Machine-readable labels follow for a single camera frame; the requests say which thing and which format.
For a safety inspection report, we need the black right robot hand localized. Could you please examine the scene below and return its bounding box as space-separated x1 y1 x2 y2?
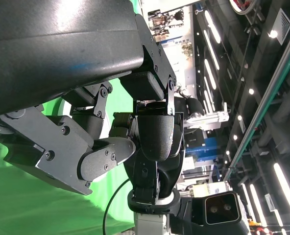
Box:
109 112 185 215

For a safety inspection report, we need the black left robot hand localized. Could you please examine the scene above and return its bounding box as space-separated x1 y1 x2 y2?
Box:
0 0 178 196

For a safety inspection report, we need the green tablecloth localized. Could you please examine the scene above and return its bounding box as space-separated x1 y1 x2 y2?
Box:
0 0 145 235

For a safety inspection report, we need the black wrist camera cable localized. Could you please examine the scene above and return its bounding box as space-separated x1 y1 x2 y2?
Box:
102 178 130 235

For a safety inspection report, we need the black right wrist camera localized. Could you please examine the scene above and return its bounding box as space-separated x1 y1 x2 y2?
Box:
191 192 242 227

